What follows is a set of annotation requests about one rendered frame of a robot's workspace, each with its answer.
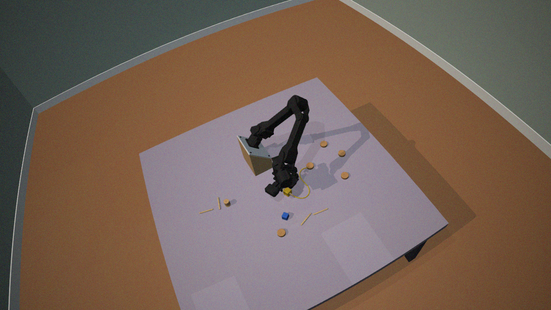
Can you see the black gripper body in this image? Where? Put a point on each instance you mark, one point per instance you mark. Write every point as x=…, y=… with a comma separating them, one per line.
x=273, y=190

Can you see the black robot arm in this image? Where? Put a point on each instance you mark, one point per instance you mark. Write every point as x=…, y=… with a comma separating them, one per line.
x=289, y=152

